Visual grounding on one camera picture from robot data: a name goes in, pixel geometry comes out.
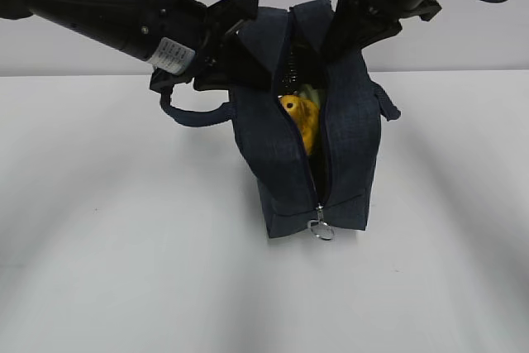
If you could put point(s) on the yellow toy pear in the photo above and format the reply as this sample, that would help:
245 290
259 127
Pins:
305 115

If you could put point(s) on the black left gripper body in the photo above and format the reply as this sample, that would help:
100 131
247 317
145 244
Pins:
183 42

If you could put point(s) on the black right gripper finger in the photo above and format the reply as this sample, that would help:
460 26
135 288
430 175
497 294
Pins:
343 30
371 30

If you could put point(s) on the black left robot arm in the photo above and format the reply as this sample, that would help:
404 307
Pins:
124 25

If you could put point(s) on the green lidded glass container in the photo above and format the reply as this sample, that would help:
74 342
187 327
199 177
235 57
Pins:
316 95

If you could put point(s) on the dark blue insulated lunch bag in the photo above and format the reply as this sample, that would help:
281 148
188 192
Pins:
331 188

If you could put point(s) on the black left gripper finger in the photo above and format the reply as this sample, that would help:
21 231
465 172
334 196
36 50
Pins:
226 17
241 58

